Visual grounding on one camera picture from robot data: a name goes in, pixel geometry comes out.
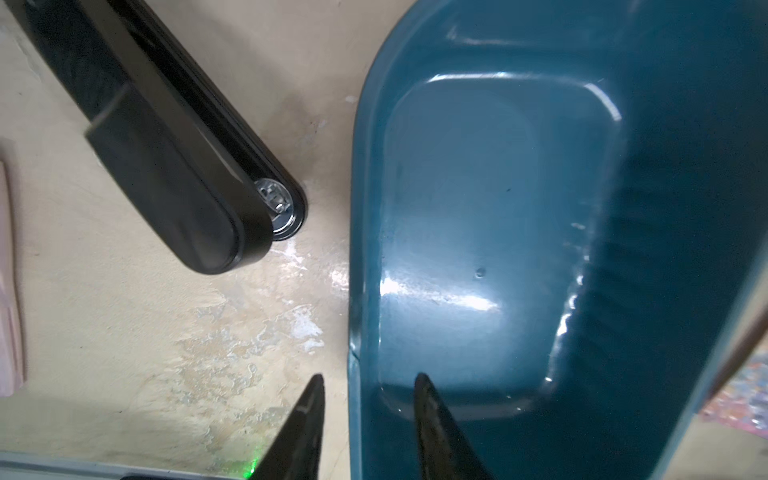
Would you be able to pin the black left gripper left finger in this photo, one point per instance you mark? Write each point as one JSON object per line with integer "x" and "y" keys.
{"x": 296, "y": 451}

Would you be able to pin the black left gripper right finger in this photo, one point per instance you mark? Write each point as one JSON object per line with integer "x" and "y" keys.
{"x": 444, "y": 452}

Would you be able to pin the teal plastic storage box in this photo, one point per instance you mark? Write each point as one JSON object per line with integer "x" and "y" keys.
{"x": 558, "y": 214}

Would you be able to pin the pink calculator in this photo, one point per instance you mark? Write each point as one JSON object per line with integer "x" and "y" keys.
{"x": 12, "y": 355}

